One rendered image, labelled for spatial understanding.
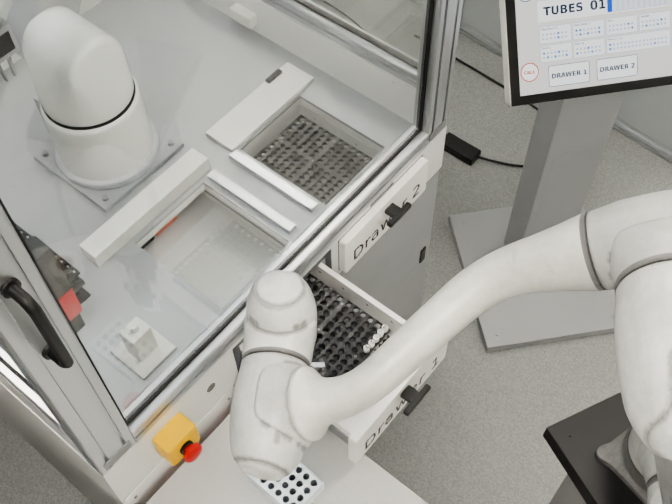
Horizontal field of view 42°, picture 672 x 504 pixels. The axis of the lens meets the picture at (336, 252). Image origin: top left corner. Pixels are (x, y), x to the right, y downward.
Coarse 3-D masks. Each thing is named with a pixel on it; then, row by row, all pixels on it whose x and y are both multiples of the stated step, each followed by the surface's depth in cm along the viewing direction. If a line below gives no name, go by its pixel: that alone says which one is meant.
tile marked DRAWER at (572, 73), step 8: (560, 64) 192; (568, 64) 192; (576, 64) 192; (584, 64) 193; (552, 72) 192; (560, 72) 193; (568, 72) 193; (576, 72) 193; (584, 72) 193; (552, 80) 193; (560, 80) 193; (568, 80) 193; (576, 80) 194; (584, 80) 194
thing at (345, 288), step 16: (320, 272) 181; (336, 288) 181; (352, 288) 177; (368, 304) 176; (368, 320) 179; (384, 320) 176; (400, 320) 172; (352, 416) 168; (336, 432) 164; (352, 432) 160
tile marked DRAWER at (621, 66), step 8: (624, 56) 193; (632, 56) 193; (600, 64) 193; (608, 64) 193; (616, 64) 194; (624, 64) 194; (632, 64) 194; (600, 72) 194; (608, 72) 194; (616, 72) 194; (624, 72) 194; (632, 72) 194; (600, 80) 194
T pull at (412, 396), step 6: (426, 384) 163; (408, 390) 162; (414, 390) 162; (420, 390) 162; (426, 390) 162; (402, 396) 162; (408, 396) 162; (414, 396) 162; (420, 396) 162; (408, 402) 162; (414, 402) 161; (408, 408) 160; (414, 408) 161; (408, 414) 160
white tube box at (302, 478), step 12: (300, 468) 167; (252, 480) 166; (264, 480) 168; (288, 480) 165; (300, 480) 165; (312, 480) 166; (264, 492) 166; (276, 492) 165; (288, 492) 164; (300, 492) 164; (312, 492) 164
